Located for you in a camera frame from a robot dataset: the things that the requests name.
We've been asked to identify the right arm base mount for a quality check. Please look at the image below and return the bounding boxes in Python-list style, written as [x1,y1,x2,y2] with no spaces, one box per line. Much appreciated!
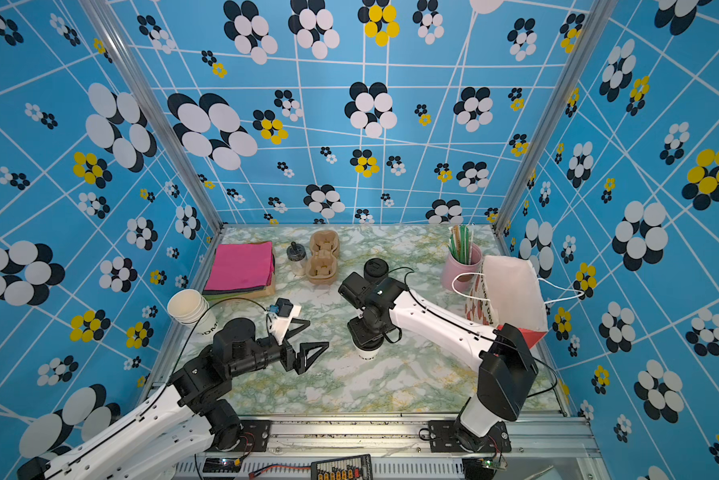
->
[417,420,513,455]

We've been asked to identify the stack of white paper cups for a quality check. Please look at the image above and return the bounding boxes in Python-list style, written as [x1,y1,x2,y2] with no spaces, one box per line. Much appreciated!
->
[168,289,219,335]

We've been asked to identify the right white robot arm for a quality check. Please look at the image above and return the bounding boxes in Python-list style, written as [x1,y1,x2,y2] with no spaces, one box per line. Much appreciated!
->
[339,273,539,453]

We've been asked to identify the green and white straws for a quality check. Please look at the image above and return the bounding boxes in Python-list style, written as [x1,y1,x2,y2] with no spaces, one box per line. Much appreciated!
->
[449,224,473,265]

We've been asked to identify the black cup lid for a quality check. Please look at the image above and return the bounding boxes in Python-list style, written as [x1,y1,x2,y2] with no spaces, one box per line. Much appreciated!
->
[348,317,395,352]

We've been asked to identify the white red paper gift bag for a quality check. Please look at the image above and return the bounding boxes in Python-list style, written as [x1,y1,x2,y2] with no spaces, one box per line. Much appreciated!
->
[455,255,553,348]

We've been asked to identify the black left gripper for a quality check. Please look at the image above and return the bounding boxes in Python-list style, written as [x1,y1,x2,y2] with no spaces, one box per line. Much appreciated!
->
[230,318,331,382]

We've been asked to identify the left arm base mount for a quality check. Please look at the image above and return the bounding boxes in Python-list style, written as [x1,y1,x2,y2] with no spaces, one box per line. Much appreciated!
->
[206,419,273,453]

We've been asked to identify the black battery charger device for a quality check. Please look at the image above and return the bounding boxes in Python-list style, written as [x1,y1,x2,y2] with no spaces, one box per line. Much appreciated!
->
[310,454,373,480]

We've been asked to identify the glass sugar jar black lid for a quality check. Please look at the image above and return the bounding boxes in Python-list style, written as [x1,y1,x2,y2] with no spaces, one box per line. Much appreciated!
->
[287,241,309,276]

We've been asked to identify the pink straw holder cup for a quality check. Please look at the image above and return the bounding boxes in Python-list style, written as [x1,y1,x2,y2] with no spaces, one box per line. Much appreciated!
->
[441,244,483,294]

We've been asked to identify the white paper coffee cup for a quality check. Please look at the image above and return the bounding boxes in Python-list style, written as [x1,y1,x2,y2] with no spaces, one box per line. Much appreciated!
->
[356,347,381,361]

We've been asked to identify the pink paper napkin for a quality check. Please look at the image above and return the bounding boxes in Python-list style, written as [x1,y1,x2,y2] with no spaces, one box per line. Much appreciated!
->
[204,241,276,294]

